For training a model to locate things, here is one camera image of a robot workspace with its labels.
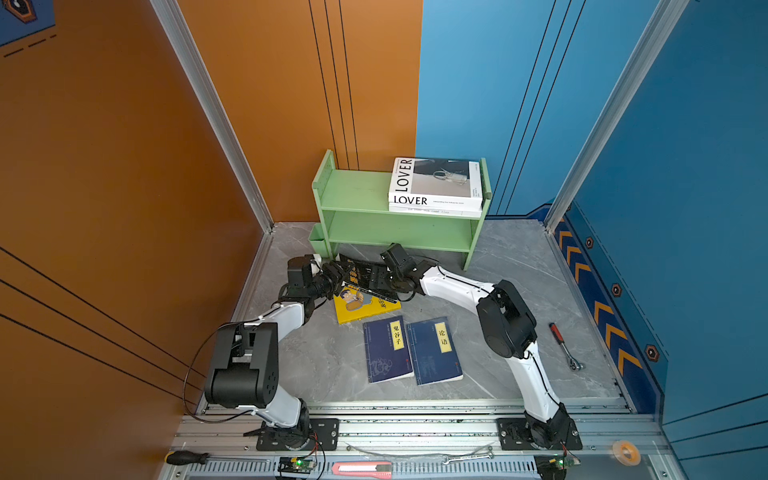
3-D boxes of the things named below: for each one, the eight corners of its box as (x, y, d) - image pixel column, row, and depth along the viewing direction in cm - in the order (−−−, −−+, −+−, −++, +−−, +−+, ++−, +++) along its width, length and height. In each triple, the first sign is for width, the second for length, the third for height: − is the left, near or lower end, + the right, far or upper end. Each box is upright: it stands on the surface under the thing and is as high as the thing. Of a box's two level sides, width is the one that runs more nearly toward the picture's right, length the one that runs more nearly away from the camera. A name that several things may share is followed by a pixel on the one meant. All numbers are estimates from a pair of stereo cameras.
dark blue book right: (417, 386, 83) (417, 384, 81) (406, 325, 94) (406, 322, 93) (463, 380, 84) (465, 377, 82) (447, 319, 96) (448, 316, 94)
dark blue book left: (369, 385, 83) (368, 381, 81) (363, 325, 95) (362, 321, 92) (415, 377, 84) (415, 374, 82) (403, 319, 96) (404, 315, 94)
